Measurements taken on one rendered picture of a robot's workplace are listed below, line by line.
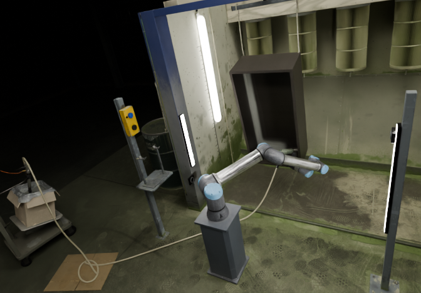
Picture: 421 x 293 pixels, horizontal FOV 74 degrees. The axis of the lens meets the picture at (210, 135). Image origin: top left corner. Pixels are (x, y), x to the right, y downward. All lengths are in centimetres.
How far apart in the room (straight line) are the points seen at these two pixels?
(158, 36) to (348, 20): 207
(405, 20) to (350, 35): 50
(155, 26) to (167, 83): 53
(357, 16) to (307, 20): 53
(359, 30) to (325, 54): 64
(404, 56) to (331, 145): 130
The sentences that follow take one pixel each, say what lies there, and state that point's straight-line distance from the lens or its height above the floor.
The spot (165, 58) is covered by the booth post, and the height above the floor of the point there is 186.
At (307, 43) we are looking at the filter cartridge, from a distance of 378.
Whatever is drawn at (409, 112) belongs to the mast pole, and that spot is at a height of 153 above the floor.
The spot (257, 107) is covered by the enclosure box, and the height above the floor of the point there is 108.
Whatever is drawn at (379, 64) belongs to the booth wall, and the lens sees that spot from 413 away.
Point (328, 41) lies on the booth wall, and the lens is 410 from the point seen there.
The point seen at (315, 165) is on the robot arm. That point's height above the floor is 77.
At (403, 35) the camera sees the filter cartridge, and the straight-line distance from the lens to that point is 368.
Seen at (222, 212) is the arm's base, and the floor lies 70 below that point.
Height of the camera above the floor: 227
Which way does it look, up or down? 25 degrees down
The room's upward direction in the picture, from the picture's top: 11 degrees counter-clockwise
